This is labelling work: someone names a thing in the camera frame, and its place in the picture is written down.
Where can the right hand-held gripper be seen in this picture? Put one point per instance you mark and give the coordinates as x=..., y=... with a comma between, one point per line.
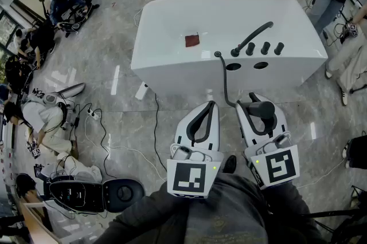
x=281, y=168

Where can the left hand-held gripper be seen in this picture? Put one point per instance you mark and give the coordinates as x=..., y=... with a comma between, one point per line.
x=189, y=177

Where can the white bathtub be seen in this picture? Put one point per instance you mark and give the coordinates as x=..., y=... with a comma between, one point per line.
x=229, y=13

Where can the person's left forearm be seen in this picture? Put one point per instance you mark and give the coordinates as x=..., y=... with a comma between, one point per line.
x=137, y=217

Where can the person's right forearm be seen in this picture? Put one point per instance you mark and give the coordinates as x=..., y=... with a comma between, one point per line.
x=289, y=214

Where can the person's right black shoe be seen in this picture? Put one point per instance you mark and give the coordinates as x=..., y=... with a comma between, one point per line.
x=230, y=164

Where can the person's dark gray jacket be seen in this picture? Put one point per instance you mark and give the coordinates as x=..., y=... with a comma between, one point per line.
x=226, y=208

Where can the dark red cloth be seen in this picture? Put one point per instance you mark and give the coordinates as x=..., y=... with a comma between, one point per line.
x=192, y=40

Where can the black curved faucet spout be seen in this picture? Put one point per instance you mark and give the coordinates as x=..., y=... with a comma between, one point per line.
x=252, y=34

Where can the black toilet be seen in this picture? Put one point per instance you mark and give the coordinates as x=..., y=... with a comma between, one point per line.
x=123, y=194

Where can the white power strip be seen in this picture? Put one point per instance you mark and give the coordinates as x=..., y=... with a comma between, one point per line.
x=93, y=113

